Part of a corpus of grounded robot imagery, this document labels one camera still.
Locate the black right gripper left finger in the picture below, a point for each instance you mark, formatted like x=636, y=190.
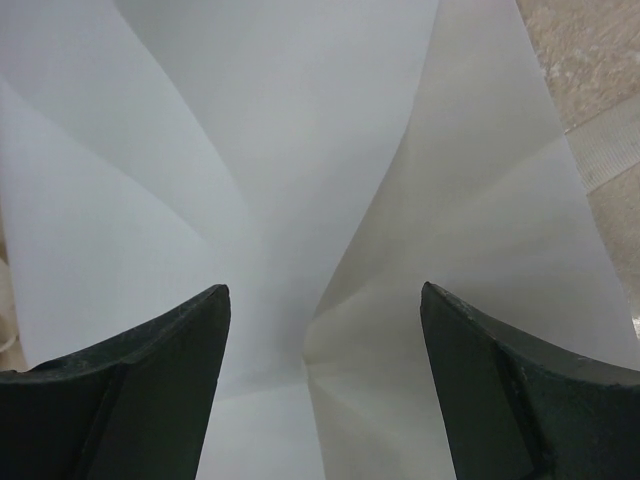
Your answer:
x=134, y=406

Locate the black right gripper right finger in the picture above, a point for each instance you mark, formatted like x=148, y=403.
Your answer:
x=517, y=407

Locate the white bouquet wrapping paper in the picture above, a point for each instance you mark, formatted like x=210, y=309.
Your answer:
x=322, y=159

